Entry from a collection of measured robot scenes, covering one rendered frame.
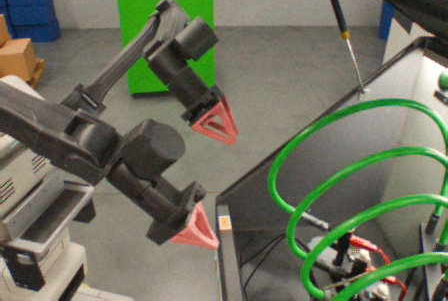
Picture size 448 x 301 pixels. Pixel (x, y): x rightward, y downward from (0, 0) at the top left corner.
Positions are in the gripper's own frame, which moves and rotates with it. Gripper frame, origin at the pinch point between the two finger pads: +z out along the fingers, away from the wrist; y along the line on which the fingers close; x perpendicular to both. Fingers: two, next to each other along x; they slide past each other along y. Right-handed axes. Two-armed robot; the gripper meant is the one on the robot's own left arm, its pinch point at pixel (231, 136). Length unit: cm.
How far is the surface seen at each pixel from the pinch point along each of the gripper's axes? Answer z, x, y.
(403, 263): 23.5, -11.3, -22.3
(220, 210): 20.7, 26.3, 33.1
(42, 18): -265, 232, 507
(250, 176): 18.8, 13.0, 35.6
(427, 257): 24.9, -14.1, -21.9
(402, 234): 61, -10, 33
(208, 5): -65, 7, 315
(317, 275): 40.4, 9.7, 9.8
